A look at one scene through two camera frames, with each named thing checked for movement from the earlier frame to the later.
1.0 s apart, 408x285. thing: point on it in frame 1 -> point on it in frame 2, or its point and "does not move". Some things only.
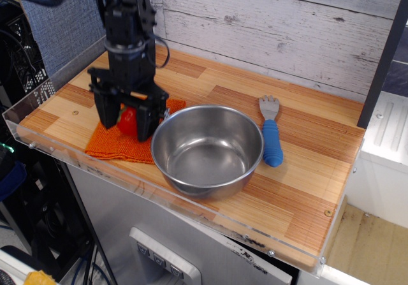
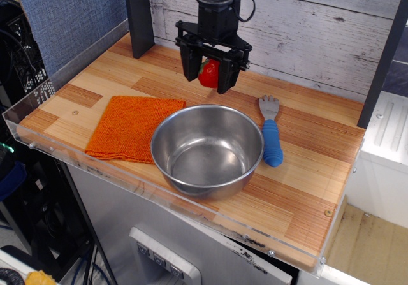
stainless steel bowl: x=207 y=152 does not move
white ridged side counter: x=379 y=185 does not move
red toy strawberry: x=128 y=120 -> x=208 y=74
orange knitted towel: x=111 y=142 does not move
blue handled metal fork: x=272 y=146 does not move
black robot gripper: x=132 y=74 -> x=217 y=31
